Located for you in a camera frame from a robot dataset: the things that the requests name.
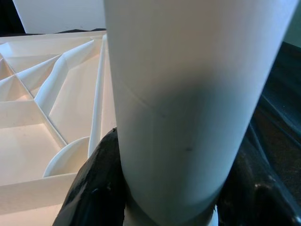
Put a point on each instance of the black plastic table cover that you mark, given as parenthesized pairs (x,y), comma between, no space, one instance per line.
(282,94)

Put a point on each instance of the white plastic table top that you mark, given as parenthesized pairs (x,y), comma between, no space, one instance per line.
(47,117)

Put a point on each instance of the white plastic table leg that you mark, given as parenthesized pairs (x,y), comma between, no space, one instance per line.
(188,94)

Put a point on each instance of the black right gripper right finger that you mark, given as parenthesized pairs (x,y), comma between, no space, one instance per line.
(254,193)

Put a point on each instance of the large white board panel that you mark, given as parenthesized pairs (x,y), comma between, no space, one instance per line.
(58,14)

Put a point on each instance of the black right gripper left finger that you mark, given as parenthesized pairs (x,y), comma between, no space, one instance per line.
(98,183)

